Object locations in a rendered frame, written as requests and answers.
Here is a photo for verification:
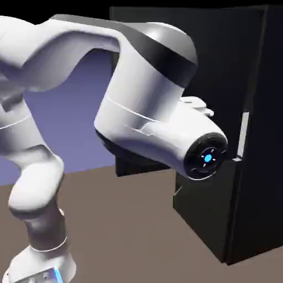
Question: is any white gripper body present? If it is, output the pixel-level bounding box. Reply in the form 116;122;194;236
179;95;214;117

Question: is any large black cabinet door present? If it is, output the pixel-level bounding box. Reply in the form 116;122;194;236
109;6;268;177

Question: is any black cabinet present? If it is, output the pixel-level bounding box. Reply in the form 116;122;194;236
109;3;283;266

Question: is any small black cabinet door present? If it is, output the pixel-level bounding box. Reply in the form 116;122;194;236
172;159;242;264

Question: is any long silver door handle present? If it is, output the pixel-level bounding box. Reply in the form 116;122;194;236
232;111;250;163

